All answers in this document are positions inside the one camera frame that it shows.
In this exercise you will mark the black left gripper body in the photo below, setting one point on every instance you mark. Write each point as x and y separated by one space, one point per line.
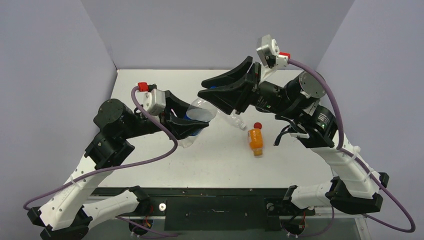
164 116

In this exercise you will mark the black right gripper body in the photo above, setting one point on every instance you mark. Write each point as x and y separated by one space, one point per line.
252 85

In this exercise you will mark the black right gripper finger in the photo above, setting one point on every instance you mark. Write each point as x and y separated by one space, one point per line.
230 76
229 98

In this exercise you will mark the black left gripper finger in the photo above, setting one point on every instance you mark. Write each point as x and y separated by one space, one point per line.
175 106
187 127

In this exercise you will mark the red bottle cap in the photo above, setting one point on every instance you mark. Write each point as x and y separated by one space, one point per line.
258 125

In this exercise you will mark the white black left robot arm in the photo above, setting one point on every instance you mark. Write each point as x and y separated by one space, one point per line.
67 215

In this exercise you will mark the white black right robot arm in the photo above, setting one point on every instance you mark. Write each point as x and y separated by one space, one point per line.
355 188

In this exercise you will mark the clear crushed plastic bottle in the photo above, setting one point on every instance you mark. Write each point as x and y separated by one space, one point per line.
233 120

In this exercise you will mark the orange juice bottle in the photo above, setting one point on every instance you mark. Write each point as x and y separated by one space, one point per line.
255 140

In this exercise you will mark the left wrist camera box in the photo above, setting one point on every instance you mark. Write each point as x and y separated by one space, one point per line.
154 102

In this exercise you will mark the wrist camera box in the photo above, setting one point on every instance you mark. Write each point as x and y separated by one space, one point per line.
270 56
154 102

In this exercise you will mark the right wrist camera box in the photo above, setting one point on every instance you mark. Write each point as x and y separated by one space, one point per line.
270 56

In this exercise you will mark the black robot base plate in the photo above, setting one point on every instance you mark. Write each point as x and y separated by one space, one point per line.
219 209

